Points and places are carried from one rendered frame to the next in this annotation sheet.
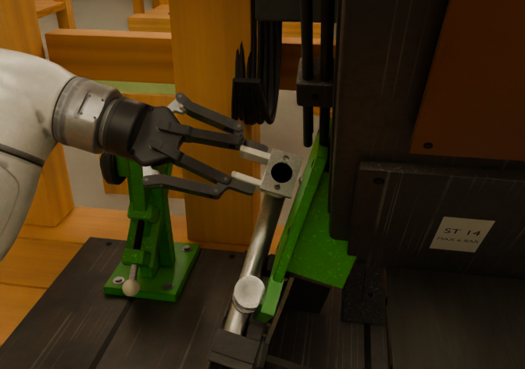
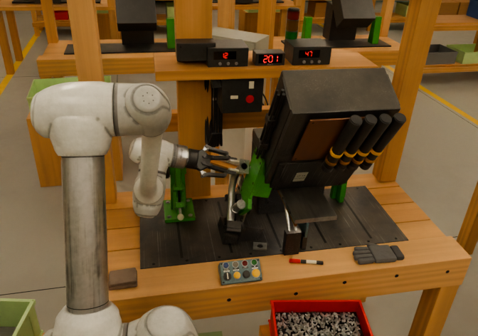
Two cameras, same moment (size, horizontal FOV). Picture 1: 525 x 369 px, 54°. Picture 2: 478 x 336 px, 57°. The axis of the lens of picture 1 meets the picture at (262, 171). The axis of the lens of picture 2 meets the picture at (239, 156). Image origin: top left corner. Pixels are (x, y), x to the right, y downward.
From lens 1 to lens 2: 1.15 m
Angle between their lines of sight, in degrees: 19
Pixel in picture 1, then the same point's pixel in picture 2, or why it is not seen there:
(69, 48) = not seen: hidden behind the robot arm
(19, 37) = not seen: hidden behind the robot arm
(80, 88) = (178, 148)
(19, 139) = (163, 168)
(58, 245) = (125, 210)
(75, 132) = (179, 163)
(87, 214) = (126, 195)
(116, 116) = (192, 156)
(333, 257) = (265, 189)
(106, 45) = not seen: hidden behind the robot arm
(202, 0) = (192, 102)
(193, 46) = (188, 119)
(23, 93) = (163, 153)
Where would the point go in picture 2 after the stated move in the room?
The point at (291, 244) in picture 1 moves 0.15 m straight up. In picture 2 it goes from (255, 186) to (257, 152)
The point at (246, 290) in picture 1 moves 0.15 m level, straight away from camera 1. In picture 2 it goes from (240, 203) to (225, 184)
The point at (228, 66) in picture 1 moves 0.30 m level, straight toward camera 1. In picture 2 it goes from (202, 125) to (229, 157)
